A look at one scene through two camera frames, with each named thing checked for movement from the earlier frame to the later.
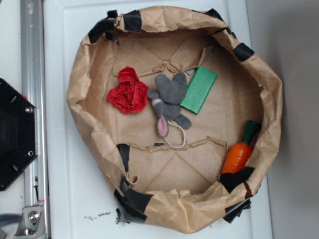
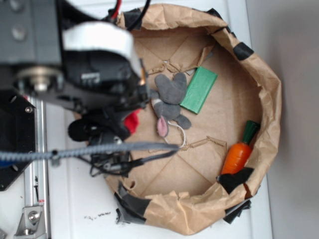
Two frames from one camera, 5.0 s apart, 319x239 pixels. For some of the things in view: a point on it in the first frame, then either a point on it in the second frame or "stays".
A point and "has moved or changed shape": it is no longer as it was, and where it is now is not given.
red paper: x=130 y=94 has moved or changed shape
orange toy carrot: x=238 y=154 stays
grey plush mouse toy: x=166 y=101 stays
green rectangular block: x=198 y=89 stays
